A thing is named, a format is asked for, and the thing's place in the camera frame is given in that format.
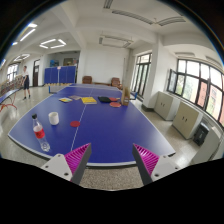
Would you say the yellow book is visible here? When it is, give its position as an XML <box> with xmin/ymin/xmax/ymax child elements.
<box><xmin>81</xmin><ymin>97</ymin><xmax>97</xmax><ymax>104</ymax></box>

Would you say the small colourful booklet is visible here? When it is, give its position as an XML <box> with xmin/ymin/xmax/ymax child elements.
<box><xmin>59</xmin><ymin>97</ymin><xmax>72</xmax><ymax>103</ymax></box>

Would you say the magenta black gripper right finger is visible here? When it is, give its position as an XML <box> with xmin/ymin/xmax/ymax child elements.
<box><xmin>132</xmin><ymin>144</ymin><xmax>180</xmax><ymax>185</ymax></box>

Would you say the blue partition screen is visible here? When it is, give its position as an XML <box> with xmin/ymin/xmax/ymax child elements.
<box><xmin>44</xmin><ymin>66</ymin><xmax>76</xmax><ymax>84</ymax></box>

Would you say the brown armchair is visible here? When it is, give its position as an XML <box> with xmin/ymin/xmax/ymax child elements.
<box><xmin>111</xmin><ymin>77</ymin><xmax>121</xmax><ymax>88</ymax></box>
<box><xmin>82</xmin><ymin>76</ymin><xmax>92</xmax><ymax>84</ymax></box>

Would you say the blue table tennis table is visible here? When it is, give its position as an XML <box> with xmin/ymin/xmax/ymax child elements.
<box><xmin>8</xmin><ymin>84</ymin><xmax>175</xmax><ymax>167</ymax></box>

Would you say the black flat pad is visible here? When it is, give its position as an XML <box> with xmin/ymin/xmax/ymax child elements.
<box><xmin>98</xmin><ymin>96</ymin><xmax>111</xmax><ymax>103</ymax></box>

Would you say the brown armchair left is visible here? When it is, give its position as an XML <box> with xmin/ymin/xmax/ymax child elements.
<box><xmin>82</xmin><ymin>76</ymin><xmax>92</xmax><ymax>84</ymax></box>

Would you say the standing person in dark clothes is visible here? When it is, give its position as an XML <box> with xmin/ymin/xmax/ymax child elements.
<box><xmin>22</xmin><ymin>66</ymin><xmax>31</xmax><ymax>100</ymax></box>

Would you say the red table tennis paddle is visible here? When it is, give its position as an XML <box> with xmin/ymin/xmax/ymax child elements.
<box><xmin>110</xmin><ymin>102</ymin><xmax>121</xmax><ymax>108</ymax></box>

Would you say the brown paper bag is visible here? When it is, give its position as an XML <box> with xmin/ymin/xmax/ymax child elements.
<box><xmin>121</xmin><ymin>87</ymin><xmax>130</xmax><ymax>106</ymax></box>

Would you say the brown armchair right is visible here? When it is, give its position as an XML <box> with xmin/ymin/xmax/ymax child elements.
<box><xmin>111</xmin><ymin>77</ymin><xmax>121</xmax><ymax>88</ymax></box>

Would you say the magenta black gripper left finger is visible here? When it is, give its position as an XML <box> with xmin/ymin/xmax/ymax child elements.
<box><xmin>42</xmin><ymin>143</ymin><xmax>92</xmax><ymax>185</ymax></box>

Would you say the clear plastic water bottle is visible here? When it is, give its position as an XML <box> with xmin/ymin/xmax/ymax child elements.
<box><xmin>32</xmin><ymin>114</ymin><xmax>50</xmax><ymax>152</ymax></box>

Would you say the white cabinet far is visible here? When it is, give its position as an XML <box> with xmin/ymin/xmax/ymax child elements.
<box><xmin>154</xmin><ymin>92</ymin><xmax>180</xmax><ymax>121</ymax></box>

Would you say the white cabinet near window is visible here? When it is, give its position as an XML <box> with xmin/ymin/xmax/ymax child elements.
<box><xmin>173</xmin><ymin>102</ymin><xmax>203</xmax><ymax>139</ymax></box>

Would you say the white paper cup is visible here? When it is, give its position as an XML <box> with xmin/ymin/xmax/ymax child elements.
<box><xmin>48</xmin><ymin>112</ymin><xmax>59</xmax><ymax>125</ymax></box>

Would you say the red round coaster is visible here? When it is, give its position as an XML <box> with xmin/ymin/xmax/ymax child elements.
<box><xmin>70</xmin><ymin>121</ymin><xmax>80</xmax><ymax>127</ymax></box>

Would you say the black bin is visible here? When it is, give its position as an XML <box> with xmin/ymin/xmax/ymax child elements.
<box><xmin>193</xmin><ymin>122</ymin><xmax>209</xmax><ymax>146</ymax></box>

